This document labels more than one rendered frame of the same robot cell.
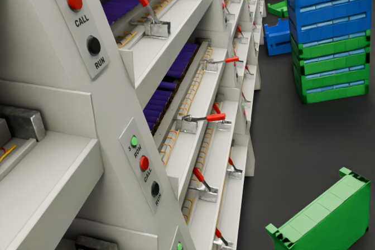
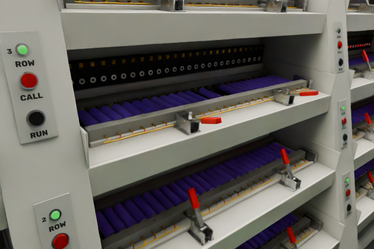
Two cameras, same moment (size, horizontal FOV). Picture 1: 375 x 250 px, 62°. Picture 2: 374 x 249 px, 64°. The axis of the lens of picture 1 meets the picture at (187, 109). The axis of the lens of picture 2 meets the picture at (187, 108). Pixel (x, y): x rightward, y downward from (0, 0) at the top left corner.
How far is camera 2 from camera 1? 36 cm
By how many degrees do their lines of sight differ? 37
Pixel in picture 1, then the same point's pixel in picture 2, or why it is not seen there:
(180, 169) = (129, 151)
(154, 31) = (166, 4)
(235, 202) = not seen: outside the picture
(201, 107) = (226, 122)
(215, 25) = (321, 63)
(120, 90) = not seen: outside the picture
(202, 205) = (184, 239)
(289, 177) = not seen: outside the picture
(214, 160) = (245, 208)
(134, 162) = (11, 69)
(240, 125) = (334, 204)
